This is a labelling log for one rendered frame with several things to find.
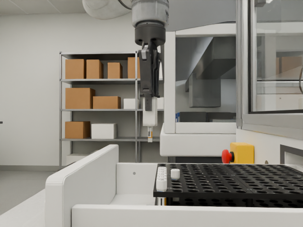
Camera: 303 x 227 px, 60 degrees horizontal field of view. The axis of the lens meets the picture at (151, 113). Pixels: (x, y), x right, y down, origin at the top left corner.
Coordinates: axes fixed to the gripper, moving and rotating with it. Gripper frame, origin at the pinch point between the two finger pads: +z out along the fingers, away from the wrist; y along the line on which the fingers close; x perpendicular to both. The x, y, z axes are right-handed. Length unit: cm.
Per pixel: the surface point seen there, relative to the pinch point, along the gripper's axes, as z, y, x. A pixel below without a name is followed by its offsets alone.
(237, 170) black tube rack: 9.7, -18.0, -18.5
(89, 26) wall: -155, 363, 197
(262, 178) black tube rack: 9.5, -23.1, -21.4
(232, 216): 10.6, -35.2, -16.6
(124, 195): 16.0, -14.7, 1.5
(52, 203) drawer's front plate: 9.0, -40.1, -0.3
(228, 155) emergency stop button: 11.4, 9.7, -18.8
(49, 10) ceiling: -180, 337, 259
